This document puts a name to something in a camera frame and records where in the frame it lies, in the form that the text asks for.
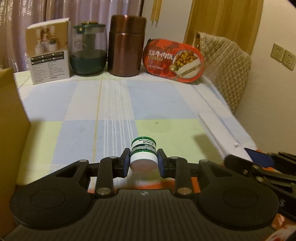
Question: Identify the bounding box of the small green white salve jar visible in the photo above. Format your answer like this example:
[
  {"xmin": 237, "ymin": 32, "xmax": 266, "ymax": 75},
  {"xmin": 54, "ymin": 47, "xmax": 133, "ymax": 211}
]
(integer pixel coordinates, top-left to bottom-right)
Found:
[{"xmin": 130, "ymin": 136, "xmax": 158, "ymax": 174}]

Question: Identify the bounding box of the white tube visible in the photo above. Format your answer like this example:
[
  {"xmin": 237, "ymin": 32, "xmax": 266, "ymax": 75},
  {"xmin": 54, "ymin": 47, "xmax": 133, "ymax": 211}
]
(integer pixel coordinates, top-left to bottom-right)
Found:
[{"xmin": 199, "ymin": 113, "xmax": 253, "ymax": 162}]

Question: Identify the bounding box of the large open cardboard box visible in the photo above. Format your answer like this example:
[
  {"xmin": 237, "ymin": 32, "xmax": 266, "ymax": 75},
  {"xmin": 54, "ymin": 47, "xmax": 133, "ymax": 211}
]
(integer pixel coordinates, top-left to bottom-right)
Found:
[{"xmin": 0, "ymin": 68, "xmax": 30, "ymax": 237}]

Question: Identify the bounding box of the red instant rice meal box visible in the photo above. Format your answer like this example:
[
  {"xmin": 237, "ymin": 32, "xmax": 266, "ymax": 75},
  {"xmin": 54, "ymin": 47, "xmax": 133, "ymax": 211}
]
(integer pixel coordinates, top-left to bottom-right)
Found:
[{"xmin": 142, "ymin": 39, "xmax": 204, "ymax": 83}]

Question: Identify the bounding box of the beige quilted chair cushion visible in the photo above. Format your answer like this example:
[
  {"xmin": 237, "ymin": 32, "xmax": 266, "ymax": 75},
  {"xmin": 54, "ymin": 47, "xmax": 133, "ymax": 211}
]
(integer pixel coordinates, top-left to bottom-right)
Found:
[{"xmin": 192, "ymin": 32, "xmax": 251, "ymax": 113}]

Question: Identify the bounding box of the green glass jar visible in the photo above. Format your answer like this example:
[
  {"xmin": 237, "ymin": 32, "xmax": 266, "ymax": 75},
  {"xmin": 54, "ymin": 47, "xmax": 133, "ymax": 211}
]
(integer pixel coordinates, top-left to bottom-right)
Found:
[{"xmin": 70, "ymin": 21, "xmax": 107, "ymax": 76}]

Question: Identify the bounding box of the brown metal canister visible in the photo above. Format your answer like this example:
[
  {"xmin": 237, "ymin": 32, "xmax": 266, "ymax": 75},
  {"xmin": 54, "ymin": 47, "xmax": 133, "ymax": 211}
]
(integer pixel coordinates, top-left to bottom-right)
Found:
[{"xmin": 107, "ymin": 15, "xmax": 147, "ymax": 77}]

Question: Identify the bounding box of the white product box with photo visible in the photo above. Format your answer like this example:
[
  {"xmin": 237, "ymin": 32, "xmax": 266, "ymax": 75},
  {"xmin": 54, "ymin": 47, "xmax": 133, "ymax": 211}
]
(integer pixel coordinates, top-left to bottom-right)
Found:
[{"xmin": 25, "ymin": 18, "xmax": 71, "ymax": 85}]

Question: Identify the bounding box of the purple curtain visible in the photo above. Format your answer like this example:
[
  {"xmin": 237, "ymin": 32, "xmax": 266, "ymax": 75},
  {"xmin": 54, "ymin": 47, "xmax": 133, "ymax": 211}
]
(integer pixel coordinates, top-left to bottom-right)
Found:
[{"xmin": 0, "ymin": 0, "xmax": 144, "ymax": 73}]

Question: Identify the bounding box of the wooden door frame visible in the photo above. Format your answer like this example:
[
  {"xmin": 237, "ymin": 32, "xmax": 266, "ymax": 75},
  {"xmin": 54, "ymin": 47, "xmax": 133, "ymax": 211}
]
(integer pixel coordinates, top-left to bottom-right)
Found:
[{"xmin": 184, "ymin": 0, "xmax": 263, "ymax": 54}]

